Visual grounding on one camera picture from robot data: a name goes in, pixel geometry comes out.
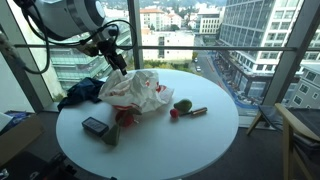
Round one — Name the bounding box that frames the white plastic bag red print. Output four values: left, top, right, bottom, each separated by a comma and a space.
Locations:
97, 69, 175, 114

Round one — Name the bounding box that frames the grey slanted window column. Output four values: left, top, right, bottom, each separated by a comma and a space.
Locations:
0, 31, 46, 113
263, 0, 320, 107

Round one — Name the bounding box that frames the small black box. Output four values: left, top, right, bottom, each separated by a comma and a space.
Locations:
81, 116, 110, 138

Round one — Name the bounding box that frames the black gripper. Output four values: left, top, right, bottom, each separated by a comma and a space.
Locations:
78, 37, 129, 76

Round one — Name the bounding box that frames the grey horizontal window rail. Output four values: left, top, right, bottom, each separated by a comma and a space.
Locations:
13, 44, 320, 53

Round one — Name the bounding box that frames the olive green cloth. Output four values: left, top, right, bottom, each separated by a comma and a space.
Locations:
128, 107, 144, 117

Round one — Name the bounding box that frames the small red ball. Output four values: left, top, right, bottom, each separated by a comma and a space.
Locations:
169, 108, 180, 119

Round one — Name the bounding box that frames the brown tube with dark cap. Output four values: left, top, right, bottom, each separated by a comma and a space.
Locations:
179, 106, 209, 117

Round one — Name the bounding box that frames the black floor equipment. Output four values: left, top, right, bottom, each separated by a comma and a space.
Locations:
29, 151, 81, 180

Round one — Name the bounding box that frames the dark navy cloth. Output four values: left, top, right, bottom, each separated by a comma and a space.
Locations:
57, 77, 106, 112

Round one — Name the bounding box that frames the brown cardboard box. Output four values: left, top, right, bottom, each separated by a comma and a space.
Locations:
0, 114, 45, 168

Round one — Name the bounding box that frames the grey vertical window mullion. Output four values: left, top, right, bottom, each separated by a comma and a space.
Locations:
127, 0, 145, 70

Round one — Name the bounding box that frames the wooden chair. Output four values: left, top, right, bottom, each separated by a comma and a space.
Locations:
246, 102, 320, 180

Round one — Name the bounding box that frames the large red ball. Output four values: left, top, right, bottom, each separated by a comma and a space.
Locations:
115, 110, 136, 128

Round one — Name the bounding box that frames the green avocado toy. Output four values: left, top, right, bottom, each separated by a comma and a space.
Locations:
173, 98, 193, 114

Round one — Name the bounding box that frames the green pear shaped toy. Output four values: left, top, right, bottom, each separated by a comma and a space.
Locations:
101, 123, 122, 147

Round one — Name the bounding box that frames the blue plastic package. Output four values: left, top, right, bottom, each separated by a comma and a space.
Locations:
4, 110, 36, 126

